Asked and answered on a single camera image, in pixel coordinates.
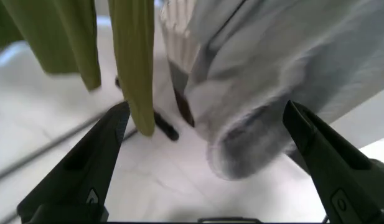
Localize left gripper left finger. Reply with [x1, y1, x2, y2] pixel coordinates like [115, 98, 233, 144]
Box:
[17, 101, 131, 223]

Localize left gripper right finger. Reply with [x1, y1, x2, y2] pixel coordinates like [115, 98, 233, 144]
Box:
[282, 100, 384, 223]

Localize green long-sleeved shirt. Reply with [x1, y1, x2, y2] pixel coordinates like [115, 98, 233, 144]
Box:
[0, 0, 156, 138]

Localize pale grey shorts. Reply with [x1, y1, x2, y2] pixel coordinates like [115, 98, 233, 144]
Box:
[182, 0, 384, 181]

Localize black clothes rack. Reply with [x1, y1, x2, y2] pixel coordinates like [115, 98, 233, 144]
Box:
[0, 76, 180, 223]

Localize white laundry basket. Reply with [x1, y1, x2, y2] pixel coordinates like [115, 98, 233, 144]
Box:
[159, 0, 211, 128]

